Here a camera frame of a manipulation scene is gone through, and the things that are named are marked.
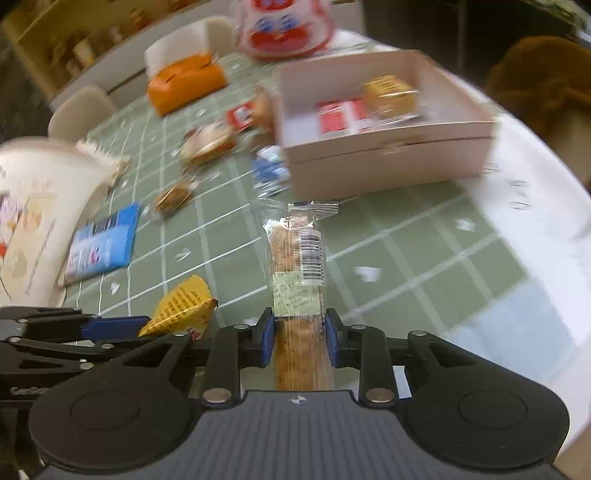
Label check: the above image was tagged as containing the yellow snack packet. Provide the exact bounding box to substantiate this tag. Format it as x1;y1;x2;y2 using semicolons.
137;274;219;340

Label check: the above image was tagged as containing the green checked tablecloth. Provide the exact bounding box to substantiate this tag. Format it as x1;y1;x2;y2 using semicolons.
60;28;532;370

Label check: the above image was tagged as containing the small red white packet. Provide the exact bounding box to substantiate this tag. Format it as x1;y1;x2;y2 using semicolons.
226;102;259;132

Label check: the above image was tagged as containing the wooden wall shelf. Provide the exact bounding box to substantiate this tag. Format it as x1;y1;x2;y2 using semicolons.
0;0;185;93

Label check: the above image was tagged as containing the cream tote bag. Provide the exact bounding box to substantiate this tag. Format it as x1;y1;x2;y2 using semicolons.
0;136;132;308

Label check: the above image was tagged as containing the rabbit face bag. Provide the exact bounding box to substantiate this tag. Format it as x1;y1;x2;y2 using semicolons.
231;0;335;61

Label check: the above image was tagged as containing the small blue white packet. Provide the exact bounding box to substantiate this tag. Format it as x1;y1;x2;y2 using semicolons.
252;145;291;197

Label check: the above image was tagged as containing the blue snack packet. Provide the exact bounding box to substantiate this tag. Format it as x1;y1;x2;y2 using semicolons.
62;203;141;287

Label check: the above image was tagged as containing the white chair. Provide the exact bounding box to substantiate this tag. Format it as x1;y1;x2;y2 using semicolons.
48;85;116;139
144;16;236;77

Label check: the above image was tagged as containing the orange pastry packet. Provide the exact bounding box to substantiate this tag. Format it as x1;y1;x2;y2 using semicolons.
179;119;238;168

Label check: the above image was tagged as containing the brown pastry clear packet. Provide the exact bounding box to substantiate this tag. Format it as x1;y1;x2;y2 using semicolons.
254;85;278;134

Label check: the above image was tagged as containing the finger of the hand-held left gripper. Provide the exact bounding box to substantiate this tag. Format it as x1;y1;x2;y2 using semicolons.
0;307;151;341
0;340;115;370

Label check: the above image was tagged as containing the pink cardboard box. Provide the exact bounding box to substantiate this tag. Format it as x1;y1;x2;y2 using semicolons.
272;48;497;197

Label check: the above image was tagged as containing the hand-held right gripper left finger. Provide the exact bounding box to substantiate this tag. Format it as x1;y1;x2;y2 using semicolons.
115;307;278;407

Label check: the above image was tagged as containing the orange tissue box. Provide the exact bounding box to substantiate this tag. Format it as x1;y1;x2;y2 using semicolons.
147;53;228;116

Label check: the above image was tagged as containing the red white cracker packet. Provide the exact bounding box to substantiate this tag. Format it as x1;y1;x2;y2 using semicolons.
315;98;377;136

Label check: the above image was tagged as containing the long biscuit packet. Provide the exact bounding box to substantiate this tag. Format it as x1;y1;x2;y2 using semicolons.
256;200;340;393

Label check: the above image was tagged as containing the bread bun packet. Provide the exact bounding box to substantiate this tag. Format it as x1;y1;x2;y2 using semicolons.
360;75;423;121

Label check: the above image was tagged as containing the clear brown cake packet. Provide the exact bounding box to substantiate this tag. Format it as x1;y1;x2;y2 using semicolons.
154;180;197;217

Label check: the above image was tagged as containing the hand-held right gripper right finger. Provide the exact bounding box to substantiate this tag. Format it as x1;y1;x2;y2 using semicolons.
324;308;481;407

